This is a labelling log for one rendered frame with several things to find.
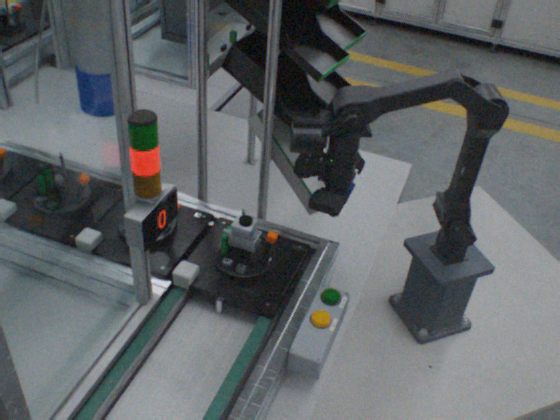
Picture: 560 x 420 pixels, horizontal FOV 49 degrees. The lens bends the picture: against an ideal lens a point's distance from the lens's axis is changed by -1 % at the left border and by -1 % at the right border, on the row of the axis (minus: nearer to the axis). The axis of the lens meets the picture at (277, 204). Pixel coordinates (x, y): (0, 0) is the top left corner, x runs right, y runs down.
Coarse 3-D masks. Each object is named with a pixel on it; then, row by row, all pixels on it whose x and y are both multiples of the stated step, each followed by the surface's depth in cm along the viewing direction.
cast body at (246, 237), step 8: (240, 216) 134; (248, 216) 133; (232, 224) 132; (240, 224) 132; (248, 224) 132; (256, 224) 134; (224, 232) 137; (232, 232) 133; (240, 232) 132; (248, 232) 131; (256, 232) 135; (232, 240) 135; (240, 240) 134; (248, 240) 133; (256, 240) 134; (248, 248) 134; (256, 248) 135
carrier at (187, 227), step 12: (180, 204) 155; (180, 216) 151; (192, 216) 151; (204, 216) 151; (168, 228) 143; (180, 228) 148; (192, 228) 148; (204, 228) 149; (156, 240) 141; (168, 240) 144; (180, 240) 144; (192, 240) 144; (156, 252) 140; (168, 252) 141; (180, 252) 141; (156, 264) 137; (168, 264) 138; (156, 276) 136; (168, 276) 136
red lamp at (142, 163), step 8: (136, 152) 103; (144, 152) 103; (152, 152) 104; (136, 160) 104; (144, 160) 104; (152, 160) 105; (136, 168) 105; (144, 168) 105; (152, 168) 106; (160, 168) 108
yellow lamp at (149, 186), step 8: (136, 176) 107; (144, 176) 106; (152, 176) 107; (160, 176) 109; (136, 184) 108; (144, 184) 107; (152, 184) 108; (160, 184) 110; (136, 192) 109; (144, 192) 108; (152, 192) 109; (160, 192) 110
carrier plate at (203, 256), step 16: (224, 224) 150; (208, 240) 145; (288, 240) 147; (192, 256) 140; (208, 256) 141; (288, 256) 142; (304, 256) 143; (208, 272) 137; (272, 272) 138; (288, 272) 138; (192, 288) 134; (208, 288) 133; (224, 288) 133; (240, 288) 133; (256, 288) 134; (272, 288) 134; (288, 288) 136; (240, 304) 131; (256, 304) 130; (272, 304) 130
